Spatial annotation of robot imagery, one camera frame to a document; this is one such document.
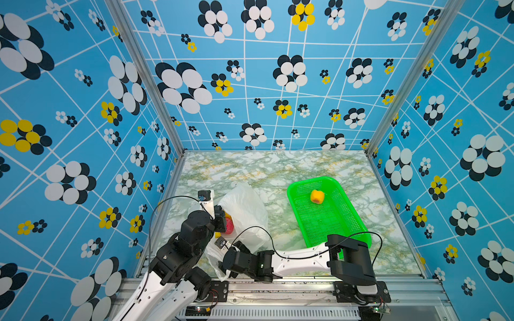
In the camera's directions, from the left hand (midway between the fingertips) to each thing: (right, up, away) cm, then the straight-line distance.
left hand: (223, 205), depth 70 cm
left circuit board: (-10, -39, +2) cm, 41 cm away
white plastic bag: (+10, -8, 0) cm, 13 cm away
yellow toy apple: (+41, -1, +26) cm, 48 cm away
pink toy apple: (+2, -9, +4) cm, 9 cm away
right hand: (-1, -21, +8) cm, 22 cm away
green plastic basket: (+43, -6, +26) cm, 51 cm away
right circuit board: (+56, -35, -4) cm, 66 cm away
